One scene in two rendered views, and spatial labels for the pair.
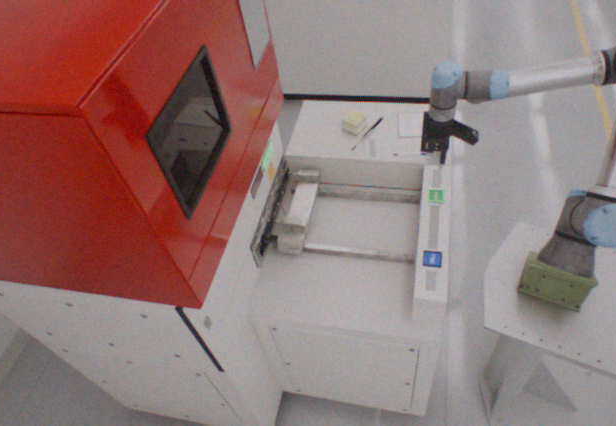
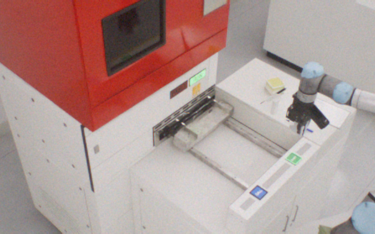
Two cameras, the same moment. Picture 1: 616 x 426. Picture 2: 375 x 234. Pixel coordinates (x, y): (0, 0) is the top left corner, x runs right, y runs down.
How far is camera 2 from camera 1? 80 cm
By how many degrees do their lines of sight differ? 16
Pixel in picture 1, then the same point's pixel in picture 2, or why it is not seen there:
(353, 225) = (233, 154)
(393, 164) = (282, 126)
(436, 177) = (304, 148)
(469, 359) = not seen: outside the picture
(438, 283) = (250, 207)
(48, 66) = not seen: outside the picture
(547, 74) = not seen: outside the picture
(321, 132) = (250, 83)
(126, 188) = (79, 39)
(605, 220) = (364, 211)
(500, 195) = not seen: outside the picture
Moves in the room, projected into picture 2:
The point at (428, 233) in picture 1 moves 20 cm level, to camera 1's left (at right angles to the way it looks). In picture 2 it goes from (269, 177) to (224, 163)
